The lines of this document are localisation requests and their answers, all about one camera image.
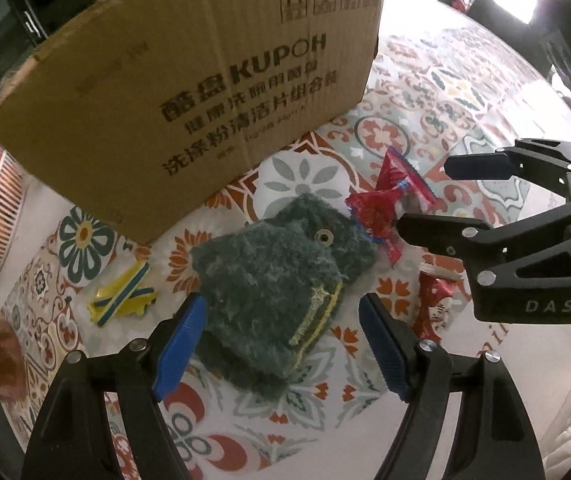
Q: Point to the yellow blue striped wrapper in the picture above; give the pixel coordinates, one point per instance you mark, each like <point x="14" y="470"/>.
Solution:
<point x="125" y="292"/>

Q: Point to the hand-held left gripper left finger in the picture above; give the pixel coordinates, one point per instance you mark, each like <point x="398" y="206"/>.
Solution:
<point x="178" y="350"/>

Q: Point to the red white snack packet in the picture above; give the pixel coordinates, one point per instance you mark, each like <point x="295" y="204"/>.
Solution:
<point x="435" y="310"/>

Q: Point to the green fuzzy pouch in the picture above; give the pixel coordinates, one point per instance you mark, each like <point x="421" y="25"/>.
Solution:
<point x="265" y="285"/>

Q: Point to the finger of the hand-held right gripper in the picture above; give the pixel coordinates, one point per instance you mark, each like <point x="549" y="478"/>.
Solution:
<point x="440" y="232"/>
<point x="480" y="165"/>

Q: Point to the red foil candy packet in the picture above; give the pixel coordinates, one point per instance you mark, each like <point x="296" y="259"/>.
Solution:
<point x="380" y="210"/>

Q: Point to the black framed glass door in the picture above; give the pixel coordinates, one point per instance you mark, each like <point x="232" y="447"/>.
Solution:
<point x="15" y="20"/>

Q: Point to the grey dining chair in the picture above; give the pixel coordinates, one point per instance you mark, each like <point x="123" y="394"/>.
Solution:
<point x="568" y="70"/>

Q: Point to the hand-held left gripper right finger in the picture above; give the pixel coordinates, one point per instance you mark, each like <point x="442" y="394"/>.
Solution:
<point x="388" y="350"/>

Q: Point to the white patterned tablecloth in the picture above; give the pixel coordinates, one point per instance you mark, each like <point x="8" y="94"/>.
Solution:
<point x="415" y="110"/>

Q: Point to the brown cardboard box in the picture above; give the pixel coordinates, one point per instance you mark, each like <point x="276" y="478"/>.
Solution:
<point x="190" y="85"/>

